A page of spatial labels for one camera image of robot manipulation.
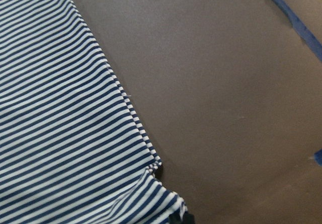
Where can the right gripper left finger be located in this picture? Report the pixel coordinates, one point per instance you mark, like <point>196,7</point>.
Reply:
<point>174,219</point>

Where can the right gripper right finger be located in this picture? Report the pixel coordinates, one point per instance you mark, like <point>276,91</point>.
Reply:
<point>188,218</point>

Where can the navy white striped polo shirt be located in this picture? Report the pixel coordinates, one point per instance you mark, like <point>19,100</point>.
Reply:
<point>72,147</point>

